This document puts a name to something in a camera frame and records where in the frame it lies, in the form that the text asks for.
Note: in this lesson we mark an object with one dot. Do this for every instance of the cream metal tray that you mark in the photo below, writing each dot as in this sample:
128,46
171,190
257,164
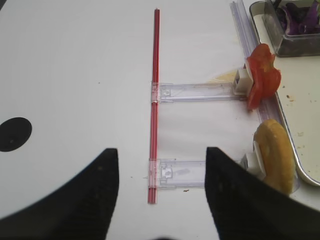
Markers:
298,99

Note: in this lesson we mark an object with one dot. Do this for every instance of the red tomato slices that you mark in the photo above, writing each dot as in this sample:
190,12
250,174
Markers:
266,78

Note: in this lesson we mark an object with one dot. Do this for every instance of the white tomato pusher block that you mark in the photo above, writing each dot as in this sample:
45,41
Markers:
243,81

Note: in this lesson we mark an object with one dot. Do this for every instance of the clear bun slider track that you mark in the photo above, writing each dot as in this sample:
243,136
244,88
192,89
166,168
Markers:
173,173

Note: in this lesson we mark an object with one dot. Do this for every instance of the clear plastic salad box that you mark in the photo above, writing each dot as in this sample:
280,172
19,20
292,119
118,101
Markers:
288,45

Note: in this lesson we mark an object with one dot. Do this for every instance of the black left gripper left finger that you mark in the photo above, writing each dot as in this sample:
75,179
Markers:
81,209

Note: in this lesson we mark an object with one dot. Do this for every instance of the clear tomato slider track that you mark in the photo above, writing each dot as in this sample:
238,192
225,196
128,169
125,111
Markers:
194,92

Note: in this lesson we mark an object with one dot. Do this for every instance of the red left guide rod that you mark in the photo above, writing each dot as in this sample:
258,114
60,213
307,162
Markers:
153,146

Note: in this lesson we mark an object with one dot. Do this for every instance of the white bun pusher block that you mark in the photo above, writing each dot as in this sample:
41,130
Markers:
253,162

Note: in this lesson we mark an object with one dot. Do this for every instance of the clear left long rail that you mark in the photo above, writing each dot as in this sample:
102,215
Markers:
247,42

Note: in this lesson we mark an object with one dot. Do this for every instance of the purple cabbage leaves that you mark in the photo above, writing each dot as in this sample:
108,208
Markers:
296,20

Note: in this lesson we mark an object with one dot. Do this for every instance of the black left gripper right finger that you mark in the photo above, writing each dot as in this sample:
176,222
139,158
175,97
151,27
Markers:
245,208

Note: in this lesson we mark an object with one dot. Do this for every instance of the upright bun bottom slice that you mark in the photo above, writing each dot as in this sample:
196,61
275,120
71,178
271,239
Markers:
277,156

